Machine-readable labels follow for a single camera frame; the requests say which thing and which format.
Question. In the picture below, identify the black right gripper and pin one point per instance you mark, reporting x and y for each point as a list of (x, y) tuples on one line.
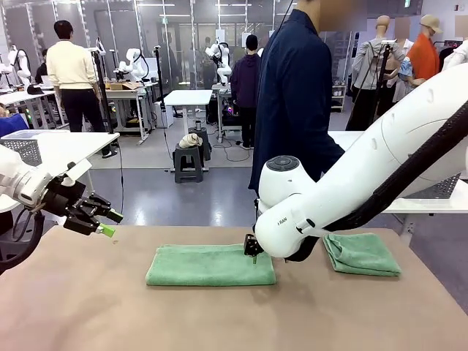
[(250, 245)]

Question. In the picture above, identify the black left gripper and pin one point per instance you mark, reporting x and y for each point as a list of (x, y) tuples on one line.
[(60, 201)]

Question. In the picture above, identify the green terry towel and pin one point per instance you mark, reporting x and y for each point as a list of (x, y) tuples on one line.
[(365, 256), (208, 267)]

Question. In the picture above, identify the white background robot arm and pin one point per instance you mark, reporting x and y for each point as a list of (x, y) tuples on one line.
[(137, 66), (223, 69), (22, 66)]

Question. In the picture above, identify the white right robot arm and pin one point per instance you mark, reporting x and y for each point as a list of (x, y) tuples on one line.
[(347, 190)]

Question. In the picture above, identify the grey mesh basket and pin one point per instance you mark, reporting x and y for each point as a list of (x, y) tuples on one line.
[(22, 146), (444, 186)]

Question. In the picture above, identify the white side table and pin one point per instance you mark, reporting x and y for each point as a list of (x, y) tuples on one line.
[(73, 146), (420, 205)]

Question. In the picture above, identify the grey plastic step stool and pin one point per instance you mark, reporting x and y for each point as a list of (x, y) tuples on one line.
[(190, 153)]

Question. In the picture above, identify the blue fabric garment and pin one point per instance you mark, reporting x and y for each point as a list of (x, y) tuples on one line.
[(12, 126)]

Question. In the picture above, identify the beige cloth bundle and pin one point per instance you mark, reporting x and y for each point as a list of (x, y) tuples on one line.
[(190, 140)]

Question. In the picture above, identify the black tripod stand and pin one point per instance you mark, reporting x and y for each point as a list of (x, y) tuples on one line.
[(102, 91), (161, 98), (382, 69)]

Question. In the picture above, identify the dark grey stool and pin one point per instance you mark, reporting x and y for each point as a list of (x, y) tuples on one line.
[(206, 142)]

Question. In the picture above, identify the cardboard box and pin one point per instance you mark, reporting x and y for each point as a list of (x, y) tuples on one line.
[(126, 86)]

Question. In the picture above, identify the white lab table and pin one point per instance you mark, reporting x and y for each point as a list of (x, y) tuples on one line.
[(22, 97)]

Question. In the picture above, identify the black cap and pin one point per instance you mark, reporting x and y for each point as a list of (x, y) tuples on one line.
[(34, 90)]

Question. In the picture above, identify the metal tumbler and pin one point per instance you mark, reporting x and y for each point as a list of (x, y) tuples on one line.
[(199, 126)]

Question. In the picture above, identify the black-haired lab worker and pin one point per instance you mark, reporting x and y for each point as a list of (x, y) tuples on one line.
[(71, 69)]

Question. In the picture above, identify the white standing desk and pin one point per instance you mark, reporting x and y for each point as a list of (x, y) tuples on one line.
[(188, 97)]

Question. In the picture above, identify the person in navy jacket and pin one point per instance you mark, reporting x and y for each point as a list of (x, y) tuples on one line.
[(292, 91)]

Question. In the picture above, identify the person in purple hoodie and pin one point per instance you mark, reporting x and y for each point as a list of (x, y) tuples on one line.
[(245, 84)]

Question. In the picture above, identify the wooden shoe shelf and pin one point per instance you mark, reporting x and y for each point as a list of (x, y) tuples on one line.
[(338, 97)]

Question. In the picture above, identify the mannequin in grey shirt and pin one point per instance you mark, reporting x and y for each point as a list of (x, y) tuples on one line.
[(365, 66)]

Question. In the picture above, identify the mannequin in orange jacket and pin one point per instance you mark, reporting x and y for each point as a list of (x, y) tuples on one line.
[(424, 55)]

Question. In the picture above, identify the mannequin in white shirt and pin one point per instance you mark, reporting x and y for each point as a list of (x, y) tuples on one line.
[(457, 58)]

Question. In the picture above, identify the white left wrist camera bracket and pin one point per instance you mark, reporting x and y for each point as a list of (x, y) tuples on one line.
[(78, 170)]

